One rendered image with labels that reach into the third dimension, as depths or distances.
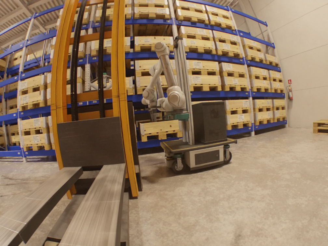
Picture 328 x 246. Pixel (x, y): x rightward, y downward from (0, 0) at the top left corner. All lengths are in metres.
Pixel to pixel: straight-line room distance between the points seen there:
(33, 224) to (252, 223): 1.16
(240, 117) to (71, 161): 3.39
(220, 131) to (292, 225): 1.39
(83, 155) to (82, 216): 0.74
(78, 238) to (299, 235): 1.06
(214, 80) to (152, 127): 1.69
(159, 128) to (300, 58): 5.04
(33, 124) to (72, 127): 2.29
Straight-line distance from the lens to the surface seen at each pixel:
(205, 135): 1.80
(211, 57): 3.55
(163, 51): 1.62
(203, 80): 3.14
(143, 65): 2.90
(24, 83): 3.85
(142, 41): 3.13
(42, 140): 3.37
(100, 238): 0.51
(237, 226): 1.02
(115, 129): 1.17
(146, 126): 2.71
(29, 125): 3.58
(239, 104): 3.63
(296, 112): 5.69
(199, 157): 1.73
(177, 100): 1.40
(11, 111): 5.97
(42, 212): 0.79
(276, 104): 4.90
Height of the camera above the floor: 0.71
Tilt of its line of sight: 2 degrees down
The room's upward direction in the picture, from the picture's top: 5 degrees counter-clockwise
